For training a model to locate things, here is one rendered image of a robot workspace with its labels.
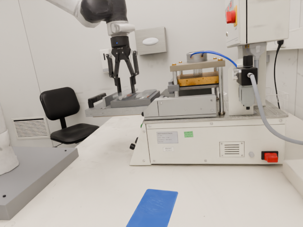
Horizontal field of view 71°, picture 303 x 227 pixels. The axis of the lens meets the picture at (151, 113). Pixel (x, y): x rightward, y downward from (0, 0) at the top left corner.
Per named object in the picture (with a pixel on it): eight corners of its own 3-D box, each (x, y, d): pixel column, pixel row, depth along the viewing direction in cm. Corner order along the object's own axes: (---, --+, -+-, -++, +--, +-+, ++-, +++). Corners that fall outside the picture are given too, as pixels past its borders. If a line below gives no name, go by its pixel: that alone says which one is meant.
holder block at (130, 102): (160, 95, 100) (159, 90, 99) (151, 105, 81) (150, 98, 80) (127, 98, 104) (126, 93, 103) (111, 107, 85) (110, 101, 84)
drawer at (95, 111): (165, 102, 101) (163, 86, 99) (156, 115, 81) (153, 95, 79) (107, 106, 108) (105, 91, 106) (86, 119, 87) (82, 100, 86)
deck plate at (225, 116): (258, 96, 98) (258, 94, 97) (288, 117, 65) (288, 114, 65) (160, 102, 108) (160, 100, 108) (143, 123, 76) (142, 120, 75)
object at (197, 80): (218, 80, 93) (217, 57, 90) (223, 87, 72) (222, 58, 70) (178, 83, 97) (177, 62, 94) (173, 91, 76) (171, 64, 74)
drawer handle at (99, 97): (107, 100, 103) (106, 92, 103) (93, 107, 89) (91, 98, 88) (103, 100, 104) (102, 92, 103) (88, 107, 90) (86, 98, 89)
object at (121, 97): (127, 93, 102) (126, 89, 102) (138, 93, 101) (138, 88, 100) (112, 102, 85) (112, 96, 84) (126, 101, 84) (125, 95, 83)
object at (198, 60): (233, 78, 94) (233, 47, 91) (249, 88, 65) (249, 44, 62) (178, 82, 100) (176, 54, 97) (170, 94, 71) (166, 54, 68)
